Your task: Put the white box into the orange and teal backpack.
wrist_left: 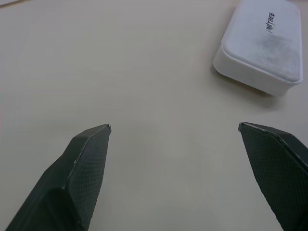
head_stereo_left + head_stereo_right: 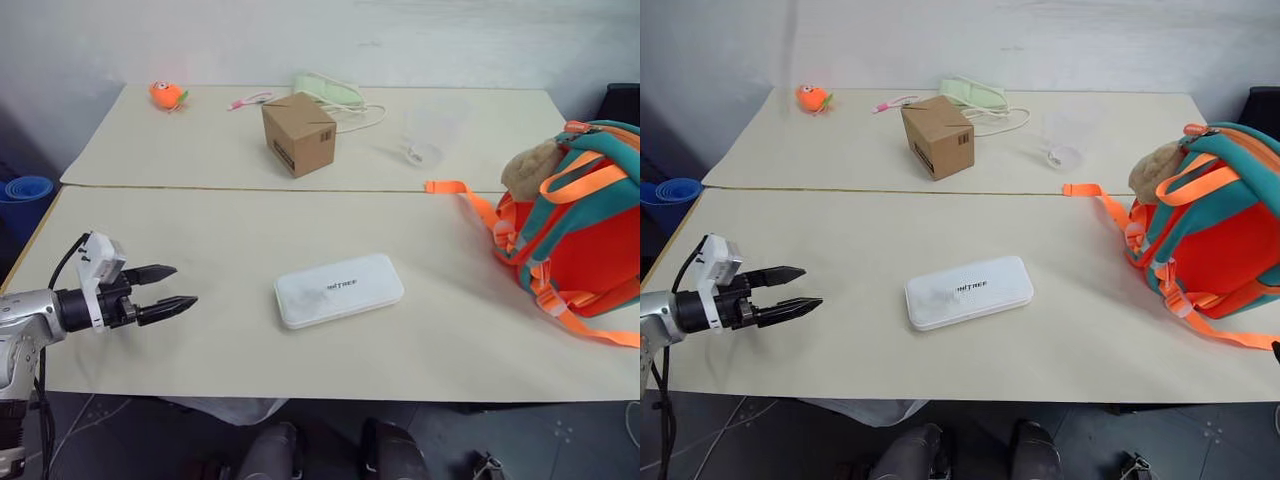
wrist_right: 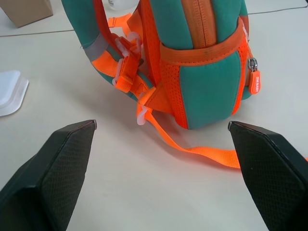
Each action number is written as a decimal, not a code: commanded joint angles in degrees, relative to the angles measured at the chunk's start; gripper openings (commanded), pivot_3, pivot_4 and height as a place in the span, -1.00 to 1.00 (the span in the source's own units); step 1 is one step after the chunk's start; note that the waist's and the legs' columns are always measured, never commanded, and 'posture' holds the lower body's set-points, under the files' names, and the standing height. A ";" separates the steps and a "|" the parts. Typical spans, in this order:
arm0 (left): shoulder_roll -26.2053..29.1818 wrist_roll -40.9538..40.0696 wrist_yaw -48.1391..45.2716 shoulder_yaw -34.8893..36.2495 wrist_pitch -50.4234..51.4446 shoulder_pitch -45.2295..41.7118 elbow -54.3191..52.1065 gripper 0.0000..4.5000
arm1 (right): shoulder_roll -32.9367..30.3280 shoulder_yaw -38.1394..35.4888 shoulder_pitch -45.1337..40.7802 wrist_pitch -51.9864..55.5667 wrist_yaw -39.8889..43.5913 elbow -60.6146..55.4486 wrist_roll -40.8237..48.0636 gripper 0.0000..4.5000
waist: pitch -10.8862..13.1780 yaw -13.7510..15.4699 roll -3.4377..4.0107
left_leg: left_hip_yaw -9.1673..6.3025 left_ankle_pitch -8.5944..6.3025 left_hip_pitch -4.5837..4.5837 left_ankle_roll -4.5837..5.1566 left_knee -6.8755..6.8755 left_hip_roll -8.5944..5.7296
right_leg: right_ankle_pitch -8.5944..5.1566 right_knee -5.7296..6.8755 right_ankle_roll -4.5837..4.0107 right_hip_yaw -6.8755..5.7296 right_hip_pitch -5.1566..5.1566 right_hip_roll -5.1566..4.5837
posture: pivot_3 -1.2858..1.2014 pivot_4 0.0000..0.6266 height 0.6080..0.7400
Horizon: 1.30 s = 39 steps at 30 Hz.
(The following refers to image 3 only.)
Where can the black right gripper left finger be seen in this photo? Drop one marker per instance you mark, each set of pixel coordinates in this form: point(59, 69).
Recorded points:
point(45, 183)

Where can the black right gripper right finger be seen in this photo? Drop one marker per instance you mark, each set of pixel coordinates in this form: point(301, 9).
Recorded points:
point(272, 178)

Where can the teal and orange backpack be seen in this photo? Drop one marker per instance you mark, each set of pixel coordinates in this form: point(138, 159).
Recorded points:
point(207, 86)

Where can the white plastic lid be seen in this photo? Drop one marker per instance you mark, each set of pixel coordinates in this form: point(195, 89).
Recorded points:
point(10, 92)

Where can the brown cardboard box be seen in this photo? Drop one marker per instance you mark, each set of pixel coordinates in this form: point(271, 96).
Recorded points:
point(26, 10)

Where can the white plastic container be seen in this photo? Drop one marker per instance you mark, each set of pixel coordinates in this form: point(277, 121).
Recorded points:
point(114, 4)

